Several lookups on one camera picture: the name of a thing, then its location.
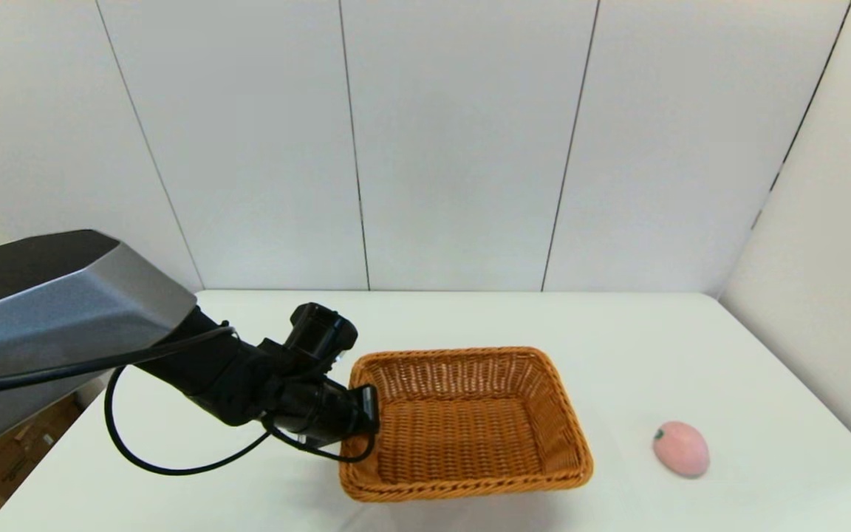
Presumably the orange woven wicker basket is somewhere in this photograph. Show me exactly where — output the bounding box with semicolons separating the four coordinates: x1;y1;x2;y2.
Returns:
338;347;594;503

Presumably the pink toy peach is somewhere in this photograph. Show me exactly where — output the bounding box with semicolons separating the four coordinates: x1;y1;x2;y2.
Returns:
653;421;710;478

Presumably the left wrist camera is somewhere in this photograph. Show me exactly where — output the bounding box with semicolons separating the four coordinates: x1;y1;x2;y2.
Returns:
282;301;359;372

